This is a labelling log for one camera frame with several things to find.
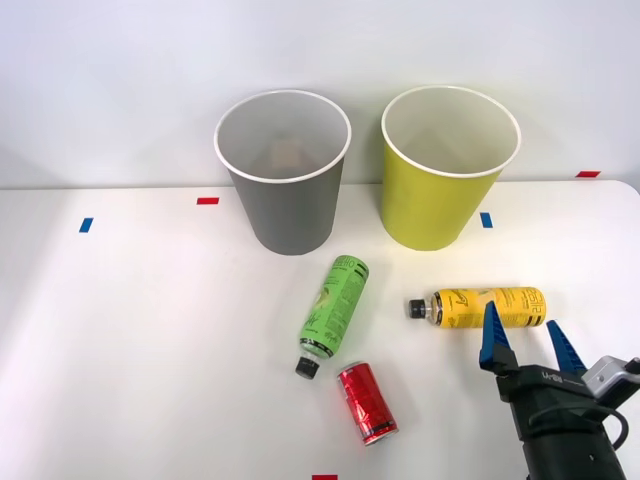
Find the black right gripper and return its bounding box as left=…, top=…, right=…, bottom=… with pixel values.
left=478, top=300, right=609, bottom=445

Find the yellow label plastic bottle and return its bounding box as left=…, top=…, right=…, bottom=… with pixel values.
left=407, top=286, right=549, bottom=332

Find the yellow-green plastic waste bin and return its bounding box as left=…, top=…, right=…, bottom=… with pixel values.
left=380, top=85, right=522, bottom=253

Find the red drink can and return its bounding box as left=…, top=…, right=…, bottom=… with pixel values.
left=336, top=360, right=401, bottom=447

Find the green label plastic bottle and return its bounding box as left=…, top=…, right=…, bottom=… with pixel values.
left=294, top=254, right=372, bottom=381

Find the grey plastic waste bin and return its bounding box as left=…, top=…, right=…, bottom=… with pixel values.
left=214, top=89, right=353, bottom=257

